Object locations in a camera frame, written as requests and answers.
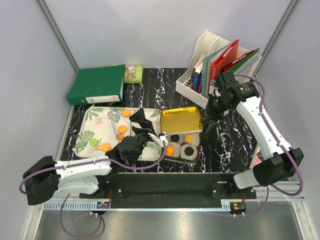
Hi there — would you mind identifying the green ring binder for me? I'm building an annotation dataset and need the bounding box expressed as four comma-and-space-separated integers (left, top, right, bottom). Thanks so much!
65, 64, 125, 106

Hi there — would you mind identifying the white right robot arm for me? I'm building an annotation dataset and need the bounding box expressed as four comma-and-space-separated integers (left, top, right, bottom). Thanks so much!
202, 71, 304, 199

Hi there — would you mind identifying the floral rectangular tray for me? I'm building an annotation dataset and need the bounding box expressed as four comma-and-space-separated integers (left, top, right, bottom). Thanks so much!
73, 106, 165, 161

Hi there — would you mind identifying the teal folder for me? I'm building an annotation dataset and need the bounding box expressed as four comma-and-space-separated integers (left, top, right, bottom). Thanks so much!
201, 43, 229, 98

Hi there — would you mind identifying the black round cookie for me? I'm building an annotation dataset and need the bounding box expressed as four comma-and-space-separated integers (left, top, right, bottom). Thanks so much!
184, 146, 195, 156
170, 134, 180, 143

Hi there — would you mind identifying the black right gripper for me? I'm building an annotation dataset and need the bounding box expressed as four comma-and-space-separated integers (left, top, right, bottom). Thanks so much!
200, 93, 232, 124

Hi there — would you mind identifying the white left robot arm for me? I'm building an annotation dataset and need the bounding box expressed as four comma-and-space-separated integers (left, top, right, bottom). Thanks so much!
18, 108, 168, 206

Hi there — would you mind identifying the green round cookie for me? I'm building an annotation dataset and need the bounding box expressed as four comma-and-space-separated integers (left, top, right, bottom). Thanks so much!
89, 138, 99, 147

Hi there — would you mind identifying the green folder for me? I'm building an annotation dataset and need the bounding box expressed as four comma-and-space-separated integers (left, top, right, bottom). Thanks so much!
222, 47, 260, 73

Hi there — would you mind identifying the orange fish cookie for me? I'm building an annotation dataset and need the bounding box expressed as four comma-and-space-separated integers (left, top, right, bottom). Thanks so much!
166, 145, 175, 156

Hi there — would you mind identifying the orange flower cookie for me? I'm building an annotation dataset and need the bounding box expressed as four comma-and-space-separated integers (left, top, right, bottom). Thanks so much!
117, 133, 125, 141

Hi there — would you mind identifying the floral pink pouch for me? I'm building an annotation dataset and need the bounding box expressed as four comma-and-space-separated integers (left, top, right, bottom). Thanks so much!
249, 144, 264, 169

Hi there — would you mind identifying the gold cookie tin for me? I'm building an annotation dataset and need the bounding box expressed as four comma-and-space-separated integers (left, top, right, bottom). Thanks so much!
160, 106, 203, 165

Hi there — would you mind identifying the beige folder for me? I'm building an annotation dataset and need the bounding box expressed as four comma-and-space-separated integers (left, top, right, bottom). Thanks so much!
236, 56, 262, 84

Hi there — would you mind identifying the grey slotted cable duct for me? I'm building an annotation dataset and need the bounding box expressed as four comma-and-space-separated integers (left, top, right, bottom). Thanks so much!
43, 182, 305, 212

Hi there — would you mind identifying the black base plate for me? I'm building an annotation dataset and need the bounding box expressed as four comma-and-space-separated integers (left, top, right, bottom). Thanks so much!
79, 172, 257, 211

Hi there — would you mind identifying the white file organizer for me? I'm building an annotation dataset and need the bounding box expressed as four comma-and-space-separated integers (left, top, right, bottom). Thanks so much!
175, 31, 260, 108

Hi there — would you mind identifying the orange round cookie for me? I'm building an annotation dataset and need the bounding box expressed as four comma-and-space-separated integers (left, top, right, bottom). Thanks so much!
100, 143, 111, 153
117, 125, 128, 134
184, 133, 194, 143
122, 109, 131, 118

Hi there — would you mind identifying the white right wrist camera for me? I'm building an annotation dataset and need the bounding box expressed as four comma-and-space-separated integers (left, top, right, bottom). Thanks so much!
212, 86, 221, 98

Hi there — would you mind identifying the red folder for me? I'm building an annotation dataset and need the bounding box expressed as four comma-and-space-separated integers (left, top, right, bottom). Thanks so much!
206, 39, 240, 98

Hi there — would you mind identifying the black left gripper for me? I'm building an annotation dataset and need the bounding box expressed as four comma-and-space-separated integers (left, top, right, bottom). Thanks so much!
129, 108, 158, 163

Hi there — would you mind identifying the blue book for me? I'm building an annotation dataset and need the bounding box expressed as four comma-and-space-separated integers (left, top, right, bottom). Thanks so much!
191, 72, 202, 93

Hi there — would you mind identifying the green card box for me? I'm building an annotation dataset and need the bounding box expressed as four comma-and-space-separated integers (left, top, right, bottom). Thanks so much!
124, 64, 143, 84

